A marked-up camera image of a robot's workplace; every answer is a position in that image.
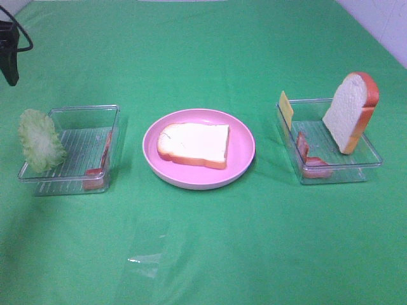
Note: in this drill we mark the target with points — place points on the green tablecloth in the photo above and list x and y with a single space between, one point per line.
264 239

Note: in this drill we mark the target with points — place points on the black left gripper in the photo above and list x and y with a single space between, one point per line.
9 46

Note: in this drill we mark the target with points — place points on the bacon strip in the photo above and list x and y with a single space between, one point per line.
96 177
312 163

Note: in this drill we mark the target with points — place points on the right clear plastic tray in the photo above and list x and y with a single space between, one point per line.
339 168

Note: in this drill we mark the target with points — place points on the green lettuce leaf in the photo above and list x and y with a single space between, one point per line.
40 142

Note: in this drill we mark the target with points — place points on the pink round plate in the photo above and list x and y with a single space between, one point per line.
241 151

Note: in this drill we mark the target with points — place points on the left clear plastic tray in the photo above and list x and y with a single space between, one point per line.
82 131

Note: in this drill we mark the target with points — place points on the yellow cheese slice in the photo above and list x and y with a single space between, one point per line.
286 109

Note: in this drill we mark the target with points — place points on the toy bread slice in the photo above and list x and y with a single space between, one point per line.
194 144
351 109

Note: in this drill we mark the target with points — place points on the clear plastic tray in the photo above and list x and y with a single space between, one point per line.
339 168
82 131

